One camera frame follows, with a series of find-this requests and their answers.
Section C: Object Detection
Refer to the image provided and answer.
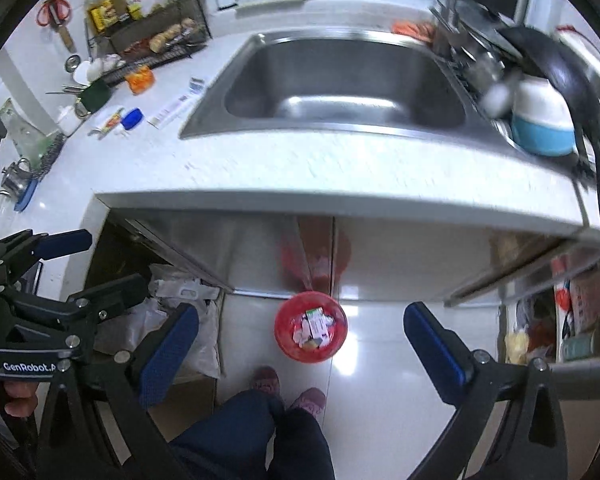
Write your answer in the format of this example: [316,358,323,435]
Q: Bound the orange plastic jar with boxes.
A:
[124,65,156,96]

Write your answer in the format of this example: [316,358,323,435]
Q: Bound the white toothbrush package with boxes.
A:
[147,77,207,129]

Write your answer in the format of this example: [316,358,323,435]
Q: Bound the red trash bin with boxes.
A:
[274,292,349,364]

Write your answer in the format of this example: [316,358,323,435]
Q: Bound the person's left hand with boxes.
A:
[4,382,38,418]

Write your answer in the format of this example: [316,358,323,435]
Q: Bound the white plastic bag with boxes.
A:
[94,263,222,382]

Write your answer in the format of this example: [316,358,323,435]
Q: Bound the person's dark trouser leg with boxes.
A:
[171,389,335,479]

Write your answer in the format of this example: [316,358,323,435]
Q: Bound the yellow sponge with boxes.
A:
[88,107,124,139]

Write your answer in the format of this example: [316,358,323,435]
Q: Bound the blue white bottle cap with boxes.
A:
[121,108,144,131]

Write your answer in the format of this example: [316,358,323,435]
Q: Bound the dark green cup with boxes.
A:
[74,78,112,115]

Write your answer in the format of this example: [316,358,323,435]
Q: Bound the pink slipper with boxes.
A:
[290,387,326,418]

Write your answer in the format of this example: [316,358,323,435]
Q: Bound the blue white bowl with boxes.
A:
[512,75,576,157]

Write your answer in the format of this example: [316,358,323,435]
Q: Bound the stainless steel sink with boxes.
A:
[181,28,511,153]

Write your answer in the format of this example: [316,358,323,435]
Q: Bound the black wok pan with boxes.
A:
[498,26,600,213]

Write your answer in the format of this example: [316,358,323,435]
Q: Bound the orange shrimp pile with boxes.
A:
[391,21,436,44]

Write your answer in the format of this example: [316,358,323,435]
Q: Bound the red handled scissors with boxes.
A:
[35,0,76,54]

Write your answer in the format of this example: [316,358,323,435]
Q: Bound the black wire rack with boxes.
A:
[93,0,211,87]

